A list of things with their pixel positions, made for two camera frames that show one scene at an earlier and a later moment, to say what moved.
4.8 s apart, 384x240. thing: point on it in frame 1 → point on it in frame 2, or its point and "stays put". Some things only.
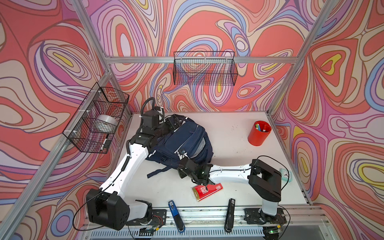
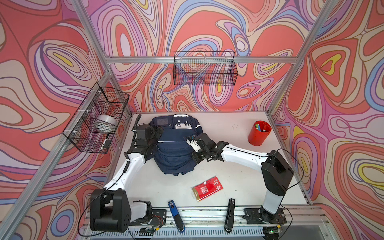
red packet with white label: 201,192 stays put
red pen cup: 259,133 stays put
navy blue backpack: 189,140 stays put
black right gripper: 182,175 → 194,156
